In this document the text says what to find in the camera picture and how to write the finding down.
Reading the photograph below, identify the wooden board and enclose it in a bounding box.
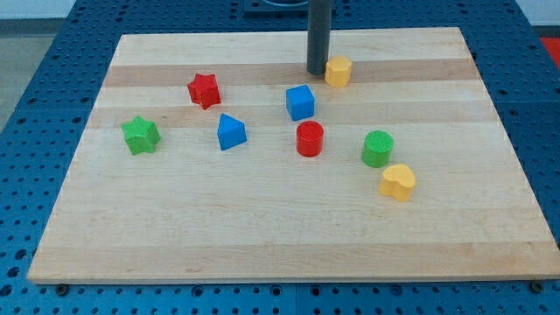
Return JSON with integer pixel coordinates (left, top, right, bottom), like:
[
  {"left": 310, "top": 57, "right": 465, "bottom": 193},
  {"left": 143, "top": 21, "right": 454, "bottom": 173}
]
[{"left": 27, "top": 27, "right": 559, "bottom": 284}]

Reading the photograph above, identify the yellow hexagon block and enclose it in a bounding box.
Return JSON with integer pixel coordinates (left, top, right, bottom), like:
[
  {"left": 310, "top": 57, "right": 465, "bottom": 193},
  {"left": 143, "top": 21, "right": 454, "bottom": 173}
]
[{"left": 325, "top": 56, "right": 353, "bottom": 88}]

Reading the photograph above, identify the green star block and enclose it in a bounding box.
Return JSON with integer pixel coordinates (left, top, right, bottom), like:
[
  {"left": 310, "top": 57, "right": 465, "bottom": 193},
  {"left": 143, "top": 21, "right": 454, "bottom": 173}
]
[{"left": 121, "top": 115, "right": 161, "bottom": 155}]

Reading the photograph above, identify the green cylinder block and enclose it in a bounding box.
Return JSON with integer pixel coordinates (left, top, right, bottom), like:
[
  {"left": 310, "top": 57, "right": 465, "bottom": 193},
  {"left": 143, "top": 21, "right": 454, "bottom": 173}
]
[{"left": 361, "top": 130, "right": 394, "bottom": 168}]

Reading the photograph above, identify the yellow heart block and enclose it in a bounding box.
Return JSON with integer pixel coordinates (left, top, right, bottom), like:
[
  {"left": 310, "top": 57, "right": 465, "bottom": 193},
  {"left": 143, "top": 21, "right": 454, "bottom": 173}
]
[{"left": 379, "top": 164, "right": 417, "bottom": 202}]

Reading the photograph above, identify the red star block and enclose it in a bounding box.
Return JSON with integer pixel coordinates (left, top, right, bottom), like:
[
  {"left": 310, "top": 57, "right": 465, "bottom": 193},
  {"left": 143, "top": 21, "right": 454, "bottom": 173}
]
[{"left": 187, "top": 73, "right": 221, "bottom": 110}]

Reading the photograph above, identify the blue cube block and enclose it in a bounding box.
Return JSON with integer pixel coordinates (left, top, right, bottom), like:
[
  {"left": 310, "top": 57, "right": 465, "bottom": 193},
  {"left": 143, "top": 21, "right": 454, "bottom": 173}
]
[{"left": 285, "top": 85, "right": 315, "bottom": 121}]

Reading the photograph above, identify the red cylinder block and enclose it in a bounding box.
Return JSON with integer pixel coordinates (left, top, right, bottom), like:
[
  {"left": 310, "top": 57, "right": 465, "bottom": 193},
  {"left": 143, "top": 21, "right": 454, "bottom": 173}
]
[{"left": 296, "top": 121, "right": 324, "bottom": 158}]

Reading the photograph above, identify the blue triangle block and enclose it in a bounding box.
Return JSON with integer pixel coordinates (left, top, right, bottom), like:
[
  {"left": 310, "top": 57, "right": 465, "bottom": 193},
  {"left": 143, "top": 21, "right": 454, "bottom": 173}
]
[{"left": 217, "top": 114, "right": 247, "bottom": 151}]

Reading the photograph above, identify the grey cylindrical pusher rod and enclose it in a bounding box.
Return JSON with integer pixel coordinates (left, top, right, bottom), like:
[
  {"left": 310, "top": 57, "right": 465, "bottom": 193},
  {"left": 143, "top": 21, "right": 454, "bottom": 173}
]
[{"left": 307, "top": 0, "right": 333, "bottom": 76}]

